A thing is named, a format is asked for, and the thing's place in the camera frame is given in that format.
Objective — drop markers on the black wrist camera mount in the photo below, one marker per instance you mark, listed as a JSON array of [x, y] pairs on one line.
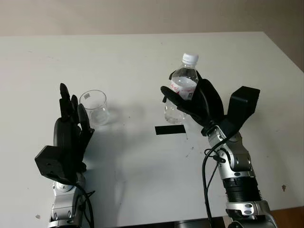
[[242, 107], [51, 164]]

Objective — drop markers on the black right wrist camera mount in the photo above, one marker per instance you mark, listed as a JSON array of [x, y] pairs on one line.
[[242, 107]]

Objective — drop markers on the clear plastic water bottle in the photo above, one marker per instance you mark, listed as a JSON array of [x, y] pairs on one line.
[[184, 80]]

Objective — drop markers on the gray robot torso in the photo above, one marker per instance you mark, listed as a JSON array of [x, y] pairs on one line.
[[180, 225]]

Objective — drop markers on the clear glass cup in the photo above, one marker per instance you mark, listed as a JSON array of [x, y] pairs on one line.
[[95, 109]]

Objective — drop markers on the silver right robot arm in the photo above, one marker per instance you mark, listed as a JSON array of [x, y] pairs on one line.
[[237, 166]]

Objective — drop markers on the black tape rectangle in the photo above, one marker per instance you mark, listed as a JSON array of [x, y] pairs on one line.
[[170, 130]]

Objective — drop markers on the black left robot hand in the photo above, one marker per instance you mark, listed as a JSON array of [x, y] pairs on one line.
[[66, 137]]

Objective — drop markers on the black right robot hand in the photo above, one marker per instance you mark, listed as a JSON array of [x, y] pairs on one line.
[[209, 104]]

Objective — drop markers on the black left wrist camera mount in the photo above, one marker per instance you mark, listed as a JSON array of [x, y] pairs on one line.
[[51, 164]]

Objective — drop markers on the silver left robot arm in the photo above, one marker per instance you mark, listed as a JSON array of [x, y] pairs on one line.
[[61, 204]]

